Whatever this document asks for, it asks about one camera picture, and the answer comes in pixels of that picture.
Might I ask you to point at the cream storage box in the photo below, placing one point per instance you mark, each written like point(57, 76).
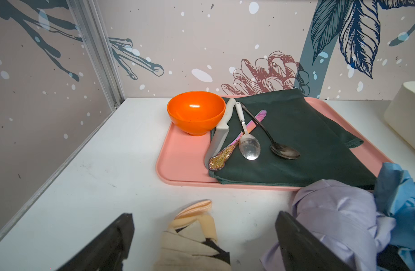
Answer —
point(400, 114)

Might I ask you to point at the iridescent ornate butter knife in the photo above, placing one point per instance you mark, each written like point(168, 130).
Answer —
point(218, 162)

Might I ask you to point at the white handled silver spoon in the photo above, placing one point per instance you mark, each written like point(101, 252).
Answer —
point(249, 146)

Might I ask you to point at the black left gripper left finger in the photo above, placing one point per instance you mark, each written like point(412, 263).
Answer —
point(108, 250)

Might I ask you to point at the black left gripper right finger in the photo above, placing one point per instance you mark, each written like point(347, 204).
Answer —
point(301, 250)

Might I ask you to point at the dark metal spoon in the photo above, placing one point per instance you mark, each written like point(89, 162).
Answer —
point(280, 150)

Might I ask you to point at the dark green cloth napkin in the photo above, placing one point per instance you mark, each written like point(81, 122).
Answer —
point(325, 147)

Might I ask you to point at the lavender folded umbrella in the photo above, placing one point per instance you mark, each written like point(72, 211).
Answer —
point(344, 219)

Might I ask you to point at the white handled knife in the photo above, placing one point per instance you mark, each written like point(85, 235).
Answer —
point(221, 132)

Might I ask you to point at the pink plastic tray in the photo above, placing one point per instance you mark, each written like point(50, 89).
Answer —
point(181, 160)

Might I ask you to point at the light blue umbrella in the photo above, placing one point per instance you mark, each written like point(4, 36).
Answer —
point(394, 194)

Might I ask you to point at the beige striped folded umbrella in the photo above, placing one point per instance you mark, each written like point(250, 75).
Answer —
point(190, 242)

